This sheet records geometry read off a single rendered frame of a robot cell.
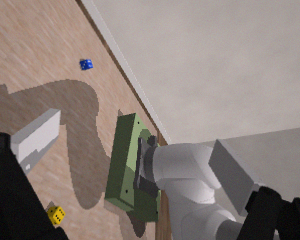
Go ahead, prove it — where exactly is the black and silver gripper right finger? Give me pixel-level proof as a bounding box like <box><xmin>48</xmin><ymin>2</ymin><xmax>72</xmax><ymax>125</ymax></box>
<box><xmin>208</xmin><ymin>139</ymin><xmax>300</xmax><ymax>240</ymax></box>

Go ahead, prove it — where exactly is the yellow die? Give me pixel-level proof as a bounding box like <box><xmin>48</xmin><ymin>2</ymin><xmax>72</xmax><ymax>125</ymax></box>
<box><xmin>47</xmin><ymin>206</ymin><xmax>65</xmax><ymax>225</ymax></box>

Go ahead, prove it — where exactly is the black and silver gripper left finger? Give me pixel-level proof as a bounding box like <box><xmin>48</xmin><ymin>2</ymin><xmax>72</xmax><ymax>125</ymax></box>
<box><xmin>0</xmin><ymin>108</ymin><xmax>69</xmax><ymax>240</ymax></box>

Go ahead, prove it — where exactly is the blue die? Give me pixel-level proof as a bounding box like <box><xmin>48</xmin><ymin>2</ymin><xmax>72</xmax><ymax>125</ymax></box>
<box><xmin>80</xmin><ymin>59</ymin><xmax>93</xmax><ymax>70</ymax></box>

